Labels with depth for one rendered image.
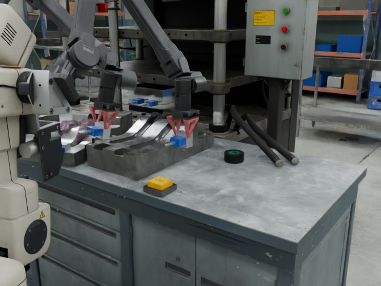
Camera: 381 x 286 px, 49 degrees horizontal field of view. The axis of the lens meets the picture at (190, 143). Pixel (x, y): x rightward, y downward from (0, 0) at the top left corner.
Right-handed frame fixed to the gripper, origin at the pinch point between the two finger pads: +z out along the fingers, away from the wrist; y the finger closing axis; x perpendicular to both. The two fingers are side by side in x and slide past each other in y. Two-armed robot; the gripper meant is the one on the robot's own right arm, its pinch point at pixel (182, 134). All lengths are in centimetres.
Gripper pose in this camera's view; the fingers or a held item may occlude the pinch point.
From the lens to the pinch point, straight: 148.1
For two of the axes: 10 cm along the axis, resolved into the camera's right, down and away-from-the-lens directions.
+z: -0.1, 9.6, 2.8
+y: -8.1, -1.7, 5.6
